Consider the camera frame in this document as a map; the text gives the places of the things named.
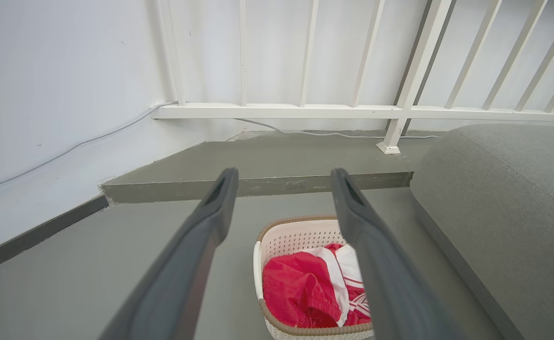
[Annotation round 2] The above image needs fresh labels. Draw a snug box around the red and white garment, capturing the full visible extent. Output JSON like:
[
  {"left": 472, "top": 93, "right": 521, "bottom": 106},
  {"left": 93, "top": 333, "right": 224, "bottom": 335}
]
[{"left": 262, "top": 243, "right": 372, "bottom": 329}]

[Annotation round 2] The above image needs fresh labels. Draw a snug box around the white railing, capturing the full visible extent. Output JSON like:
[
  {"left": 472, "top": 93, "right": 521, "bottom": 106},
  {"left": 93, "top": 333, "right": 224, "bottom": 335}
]
[{"left": 152, "top": 0, "right": 554, "bottom": 155}]

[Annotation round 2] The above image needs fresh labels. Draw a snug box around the grey fabric sofa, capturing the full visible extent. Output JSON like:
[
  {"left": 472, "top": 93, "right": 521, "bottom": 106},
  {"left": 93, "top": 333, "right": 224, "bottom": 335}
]
[{"left": 409, "top": 124, "right": 554, "bottom": 340}]

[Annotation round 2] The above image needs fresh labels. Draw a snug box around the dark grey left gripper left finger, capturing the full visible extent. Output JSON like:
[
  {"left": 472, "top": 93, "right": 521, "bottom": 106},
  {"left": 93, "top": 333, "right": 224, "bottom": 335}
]
[{"left": 98, "top": 167, "right": 239, "bottom": 340}]

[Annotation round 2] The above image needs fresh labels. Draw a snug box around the black baseboard strip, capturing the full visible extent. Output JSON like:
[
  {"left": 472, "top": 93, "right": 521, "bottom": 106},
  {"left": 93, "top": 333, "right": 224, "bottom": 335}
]
[{"left": 0, "top": 195, "right": 110, "bottom": 277}]

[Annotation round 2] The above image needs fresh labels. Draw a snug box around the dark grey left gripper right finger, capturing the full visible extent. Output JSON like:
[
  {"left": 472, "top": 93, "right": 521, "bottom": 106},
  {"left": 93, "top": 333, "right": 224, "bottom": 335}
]
[{"left": 331, "top": 168, "right": 467, "bottom": 340}]

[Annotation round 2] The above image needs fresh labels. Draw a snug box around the grey cable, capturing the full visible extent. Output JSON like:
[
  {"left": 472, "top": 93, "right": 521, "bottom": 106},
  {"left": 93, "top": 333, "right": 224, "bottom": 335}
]
[{"left": 0, "top": 101, "right": 441, "bottom": 194}]

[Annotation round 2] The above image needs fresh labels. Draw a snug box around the white plastic laundry basket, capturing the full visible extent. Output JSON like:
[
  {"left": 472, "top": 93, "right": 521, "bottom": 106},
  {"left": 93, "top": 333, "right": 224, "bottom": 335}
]
[{"left": 253, "top": 215, "right": 375, "bottom": 340}]

